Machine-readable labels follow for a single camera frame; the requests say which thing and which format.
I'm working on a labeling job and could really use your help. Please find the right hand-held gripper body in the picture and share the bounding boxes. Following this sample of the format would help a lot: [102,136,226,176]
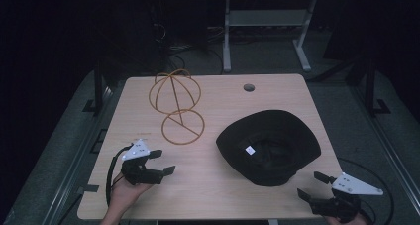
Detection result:
[309,171,385,224]

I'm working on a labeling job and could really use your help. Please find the person's left hand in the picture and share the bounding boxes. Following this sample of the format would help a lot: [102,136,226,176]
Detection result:
[108,172,154,217]

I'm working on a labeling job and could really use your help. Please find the grey tape strip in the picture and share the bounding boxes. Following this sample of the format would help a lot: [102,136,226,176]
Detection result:
[76,183,100,194]

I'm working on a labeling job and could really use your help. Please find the black metal stand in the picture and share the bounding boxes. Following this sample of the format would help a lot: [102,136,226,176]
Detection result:
[82,60,112,115]
[346,57,392,118]

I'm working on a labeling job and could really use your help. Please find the bundle of floor cables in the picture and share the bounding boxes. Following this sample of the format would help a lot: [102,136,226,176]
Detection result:
[150,18,226,74]

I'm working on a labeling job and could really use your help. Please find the black bucket hat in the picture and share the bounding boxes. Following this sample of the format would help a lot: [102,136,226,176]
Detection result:
[215,109,322,187]

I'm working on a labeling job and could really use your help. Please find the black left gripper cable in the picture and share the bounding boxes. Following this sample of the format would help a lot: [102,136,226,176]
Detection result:
[105,145,134,208]

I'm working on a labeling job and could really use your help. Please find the person's right hand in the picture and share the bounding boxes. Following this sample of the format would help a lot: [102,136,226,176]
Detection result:
[324,214,369,225]

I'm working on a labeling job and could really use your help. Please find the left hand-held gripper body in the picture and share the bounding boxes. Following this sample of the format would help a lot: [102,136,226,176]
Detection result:
[121,138,165,186]

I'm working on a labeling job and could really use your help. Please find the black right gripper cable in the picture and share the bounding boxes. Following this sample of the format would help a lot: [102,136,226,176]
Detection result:
[336,157,396,225]

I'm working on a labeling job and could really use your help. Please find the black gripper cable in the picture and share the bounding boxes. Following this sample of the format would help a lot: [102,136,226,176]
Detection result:
[336,157,396,225]
[105,145,134,208]

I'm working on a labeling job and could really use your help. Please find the grey metal desk frame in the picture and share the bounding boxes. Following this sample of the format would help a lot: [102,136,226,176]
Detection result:
[222,0,319,74]

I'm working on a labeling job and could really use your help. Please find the gold wire hat stand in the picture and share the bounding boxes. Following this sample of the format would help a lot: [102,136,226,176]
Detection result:
[148,68,206,147]

